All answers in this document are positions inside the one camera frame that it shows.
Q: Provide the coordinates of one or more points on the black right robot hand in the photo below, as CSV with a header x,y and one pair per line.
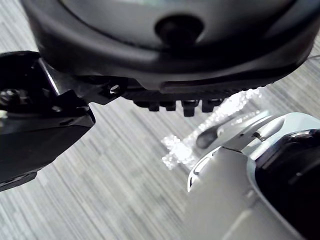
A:
x,y
155,62

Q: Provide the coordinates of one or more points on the silver right robot leg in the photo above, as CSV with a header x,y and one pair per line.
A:
x,y
220,190

